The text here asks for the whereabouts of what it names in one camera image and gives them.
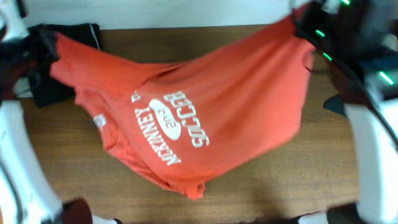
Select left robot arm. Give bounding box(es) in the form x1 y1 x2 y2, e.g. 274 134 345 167
1 1 119 223

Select dark navy garment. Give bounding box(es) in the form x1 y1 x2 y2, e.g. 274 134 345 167
323 95 346 117

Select red t-shirt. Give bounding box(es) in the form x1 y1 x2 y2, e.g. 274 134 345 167
50 18 313 200

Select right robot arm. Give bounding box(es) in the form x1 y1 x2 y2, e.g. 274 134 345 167
291 1 397 223

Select black folded shorts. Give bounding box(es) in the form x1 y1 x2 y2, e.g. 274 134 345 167
29 23 102 108

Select beige folded garment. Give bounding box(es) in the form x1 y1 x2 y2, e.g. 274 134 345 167
13 78 33 98

